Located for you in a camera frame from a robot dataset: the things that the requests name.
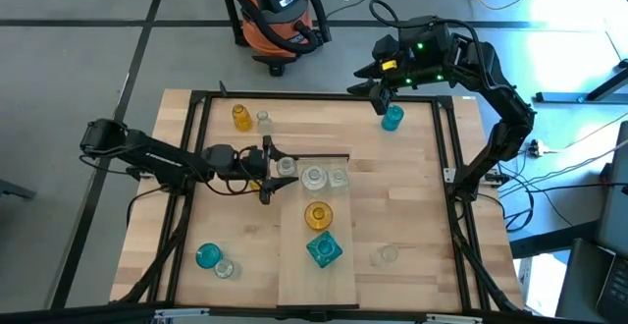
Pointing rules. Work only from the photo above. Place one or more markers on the teal glass bottle vase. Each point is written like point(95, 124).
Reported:
point(392, 118)

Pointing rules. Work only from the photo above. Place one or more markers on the dark grey desk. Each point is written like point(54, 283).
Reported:
point(579, 285)

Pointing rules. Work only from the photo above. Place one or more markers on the clear glass jar vase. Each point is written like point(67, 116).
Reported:
point(385, 254)
point(225, 268)

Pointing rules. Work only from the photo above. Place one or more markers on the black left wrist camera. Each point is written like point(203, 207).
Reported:
point(252, 161)

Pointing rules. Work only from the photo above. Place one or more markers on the clear square cut-glass vase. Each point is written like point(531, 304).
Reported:
point(338, 178)

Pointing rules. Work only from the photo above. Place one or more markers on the grey computer monitor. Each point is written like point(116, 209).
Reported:
point(613, 191)

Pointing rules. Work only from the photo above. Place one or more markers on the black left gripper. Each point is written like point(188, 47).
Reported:
point(267, 191)

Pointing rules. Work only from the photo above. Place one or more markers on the teal square textured glass vase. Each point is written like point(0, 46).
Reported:
point(324, 249)

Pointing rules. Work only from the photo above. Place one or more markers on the clear ribbed glass bottle vase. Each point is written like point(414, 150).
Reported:
point(264, 123)

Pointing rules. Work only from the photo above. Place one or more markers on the black aluminium table frame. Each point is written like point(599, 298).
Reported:
point(319, 95)

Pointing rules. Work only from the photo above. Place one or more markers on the orange and black shop vacuum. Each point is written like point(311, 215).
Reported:
point(277, 12)

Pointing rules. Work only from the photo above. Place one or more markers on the small clear glass vase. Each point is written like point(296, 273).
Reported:
point(286, 166)

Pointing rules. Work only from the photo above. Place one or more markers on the power strip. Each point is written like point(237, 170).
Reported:
point(537, 147)

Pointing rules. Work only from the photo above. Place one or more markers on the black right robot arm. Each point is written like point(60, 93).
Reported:
point(512, 118)

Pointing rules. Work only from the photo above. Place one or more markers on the wide clear round glass vase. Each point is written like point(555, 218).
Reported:
point(314, 178)

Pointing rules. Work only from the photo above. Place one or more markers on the black metal post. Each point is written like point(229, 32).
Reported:
point(230, 5)

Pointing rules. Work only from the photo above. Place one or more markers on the wooden shelf with black legs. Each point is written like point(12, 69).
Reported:
point(314, 280)

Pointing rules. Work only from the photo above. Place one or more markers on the teal round glass vase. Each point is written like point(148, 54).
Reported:
point(209, 255)

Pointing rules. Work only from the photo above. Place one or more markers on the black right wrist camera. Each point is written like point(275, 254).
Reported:
point(432, 34)

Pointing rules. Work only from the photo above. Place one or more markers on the grey chair leg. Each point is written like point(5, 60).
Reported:
point(15, 189)

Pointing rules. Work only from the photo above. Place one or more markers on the silver metal bracket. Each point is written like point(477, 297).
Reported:
point(454, 319)
point(181, 313)
point(449, 175)

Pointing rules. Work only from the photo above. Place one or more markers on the wide yellow ribbed glass vase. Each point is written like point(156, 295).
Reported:
point(318, 215)

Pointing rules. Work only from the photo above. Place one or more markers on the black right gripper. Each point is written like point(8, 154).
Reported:
point(382, 100)

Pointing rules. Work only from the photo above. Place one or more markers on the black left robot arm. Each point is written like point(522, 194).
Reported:
point(147, 154)

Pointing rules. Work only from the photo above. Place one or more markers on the small yellow glass vase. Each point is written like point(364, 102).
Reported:
point(242, 118)

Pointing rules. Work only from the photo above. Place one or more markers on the black desk foot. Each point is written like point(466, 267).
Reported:
point(559, 97)

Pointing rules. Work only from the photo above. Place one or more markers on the black keyboard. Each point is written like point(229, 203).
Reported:
point(615, 289)

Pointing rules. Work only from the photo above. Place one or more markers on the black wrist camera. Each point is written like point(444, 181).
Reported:
point(252, 161)
point(432, 34)

